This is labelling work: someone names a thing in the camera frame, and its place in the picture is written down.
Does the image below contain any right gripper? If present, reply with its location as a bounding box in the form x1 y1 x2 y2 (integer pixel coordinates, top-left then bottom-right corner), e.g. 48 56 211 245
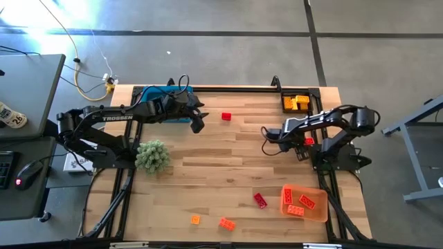
276 119 311 163

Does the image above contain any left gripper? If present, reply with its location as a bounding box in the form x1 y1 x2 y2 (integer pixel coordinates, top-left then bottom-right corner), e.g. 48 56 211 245
157 93 210 134

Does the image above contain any black mesh basket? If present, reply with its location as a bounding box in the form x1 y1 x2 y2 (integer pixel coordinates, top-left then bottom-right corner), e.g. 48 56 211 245
280 91 314 114

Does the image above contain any orange translucent bin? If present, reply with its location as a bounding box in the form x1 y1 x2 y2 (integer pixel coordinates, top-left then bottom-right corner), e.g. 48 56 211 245
279 183 329 223

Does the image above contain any blue plastic bin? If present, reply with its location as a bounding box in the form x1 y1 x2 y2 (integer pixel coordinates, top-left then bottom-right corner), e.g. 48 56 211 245
140 85 194 124

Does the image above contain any potted green succulent plant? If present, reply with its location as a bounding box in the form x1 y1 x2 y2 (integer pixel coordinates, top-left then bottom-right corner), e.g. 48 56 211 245
134 139 171 175

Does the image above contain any grey metal stand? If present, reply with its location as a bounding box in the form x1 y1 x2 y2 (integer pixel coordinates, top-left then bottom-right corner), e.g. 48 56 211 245
381 93 443 204

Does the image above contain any white printed box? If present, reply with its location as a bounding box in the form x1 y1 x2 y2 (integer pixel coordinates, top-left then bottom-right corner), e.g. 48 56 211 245
63 140 102 173

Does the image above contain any grey desk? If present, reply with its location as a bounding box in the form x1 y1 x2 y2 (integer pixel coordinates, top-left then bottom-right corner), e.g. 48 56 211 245
0 136 57 222
0 53 66 140

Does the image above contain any black computer mouse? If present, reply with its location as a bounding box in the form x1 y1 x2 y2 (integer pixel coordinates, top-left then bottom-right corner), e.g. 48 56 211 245
14 159 44 191

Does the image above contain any white printed label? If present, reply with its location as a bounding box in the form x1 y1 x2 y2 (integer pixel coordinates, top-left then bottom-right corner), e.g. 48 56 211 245
0 100 28 129

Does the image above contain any black keyboard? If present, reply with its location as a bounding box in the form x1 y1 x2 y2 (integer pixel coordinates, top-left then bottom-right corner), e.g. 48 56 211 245
0 151 15 190

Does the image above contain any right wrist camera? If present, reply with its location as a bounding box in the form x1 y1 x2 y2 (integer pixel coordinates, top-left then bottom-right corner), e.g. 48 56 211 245
266 127 283 142

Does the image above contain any black camera cable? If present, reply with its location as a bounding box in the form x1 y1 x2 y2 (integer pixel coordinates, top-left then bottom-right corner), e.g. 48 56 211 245
168 73 190 101

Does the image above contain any yellow extension cable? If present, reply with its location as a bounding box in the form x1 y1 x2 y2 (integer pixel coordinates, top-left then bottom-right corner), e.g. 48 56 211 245
37 0 116 102

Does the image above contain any silver frame bracket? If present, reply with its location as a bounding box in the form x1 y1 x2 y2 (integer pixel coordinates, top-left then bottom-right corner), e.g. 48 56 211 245
302 243 343 249
109 241 150 249

